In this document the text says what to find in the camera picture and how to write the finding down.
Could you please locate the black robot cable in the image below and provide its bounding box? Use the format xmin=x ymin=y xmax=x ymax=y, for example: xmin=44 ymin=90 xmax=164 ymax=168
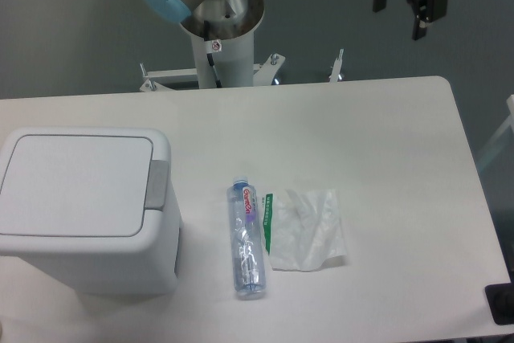
xmin=202 ymin=19 xmax=224 ymax=89

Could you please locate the black device table corner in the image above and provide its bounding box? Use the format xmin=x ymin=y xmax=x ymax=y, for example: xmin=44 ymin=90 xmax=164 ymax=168
xmin=484 ymin=283 xmax=513 ymax=325

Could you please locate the white push-lid trash can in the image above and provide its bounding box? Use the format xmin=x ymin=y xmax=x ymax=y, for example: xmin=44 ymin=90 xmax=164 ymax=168
xmin=1 ymin=127 xmax=183 ymax=296

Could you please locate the clear plastic bag green strip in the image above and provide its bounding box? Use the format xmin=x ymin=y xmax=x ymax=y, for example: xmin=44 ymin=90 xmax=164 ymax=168
xmin=260 ymin=190 xmax=347 ymax=272

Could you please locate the clear plastic water bottle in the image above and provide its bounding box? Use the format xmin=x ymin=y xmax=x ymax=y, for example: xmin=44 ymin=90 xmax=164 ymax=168
xmin=226 ymin=176 xmax=267 ymax=300

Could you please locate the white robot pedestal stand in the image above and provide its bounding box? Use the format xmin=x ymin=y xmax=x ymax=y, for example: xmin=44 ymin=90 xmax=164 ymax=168
xmin=139 ymin=33 xmax=345 ymax=92

